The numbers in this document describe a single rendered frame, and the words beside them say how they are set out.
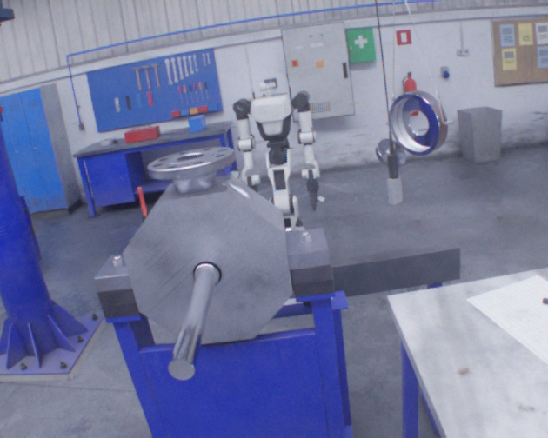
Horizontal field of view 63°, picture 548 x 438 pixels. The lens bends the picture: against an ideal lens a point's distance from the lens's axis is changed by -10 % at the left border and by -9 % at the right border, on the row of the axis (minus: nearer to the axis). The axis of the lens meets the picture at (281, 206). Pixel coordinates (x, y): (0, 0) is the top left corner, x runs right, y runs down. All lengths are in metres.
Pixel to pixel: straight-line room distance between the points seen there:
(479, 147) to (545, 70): 1.65
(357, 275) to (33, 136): 5.69
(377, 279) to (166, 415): 0.94
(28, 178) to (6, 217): 3.98
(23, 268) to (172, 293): 1.94
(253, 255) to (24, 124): 5.85
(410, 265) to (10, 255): 2.39
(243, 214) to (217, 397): 0.68
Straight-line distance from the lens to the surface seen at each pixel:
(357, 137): 6.73
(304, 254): 1.44
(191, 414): 1.82
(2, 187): 3.21
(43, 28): 7.45
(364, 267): 1.90
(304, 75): 6.25
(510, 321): 1.51
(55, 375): 3.32
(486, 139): 6.62
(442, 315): 1.53
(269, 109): 3.40
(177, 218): 1.41
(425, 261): 1.95
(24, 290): 3.37
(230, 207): 1.38
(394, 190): 2.36
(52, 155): 6.92
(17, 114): 7.07
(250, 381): 1.69
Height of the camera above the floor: 1.68
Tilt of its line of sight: 18 degrees down
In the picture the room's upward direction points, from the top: 8 degrees counter-clockwise
